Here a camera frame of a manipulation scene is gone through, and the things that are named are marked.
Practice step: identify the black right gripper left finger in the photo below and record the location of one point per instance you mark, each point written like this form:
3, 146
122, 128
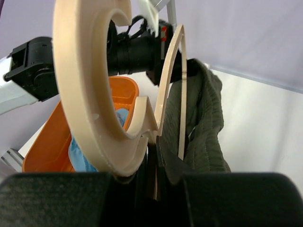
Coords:
70, 200

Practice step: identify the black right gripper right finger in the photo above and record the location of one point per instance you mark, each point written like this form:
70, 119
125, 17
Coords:
191, 199

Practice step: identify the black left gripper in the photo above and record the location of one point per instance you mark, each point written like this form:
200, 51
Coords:
160, 49

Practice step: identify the light blue shorts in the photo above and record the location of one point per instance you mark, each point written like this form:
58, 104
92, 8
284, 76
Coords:
81, 157

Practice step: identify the olive green shorts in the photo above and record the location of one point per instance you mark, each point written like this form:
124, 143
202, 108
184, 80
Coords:
204, 121

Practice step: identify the beige wooden hanger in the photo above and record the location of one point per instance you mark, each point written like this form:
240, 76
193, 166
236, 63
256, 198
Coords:
80, 30

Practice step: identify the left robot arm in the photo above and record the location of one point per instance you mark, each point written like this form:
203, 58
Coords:
29, 73

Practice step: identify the silver clothes rack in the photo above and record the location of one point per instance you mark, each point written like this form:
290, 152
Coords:
170, 7

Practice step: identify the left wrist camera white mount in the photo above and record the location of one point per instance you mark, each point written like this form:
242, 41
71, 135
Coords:
150, 13

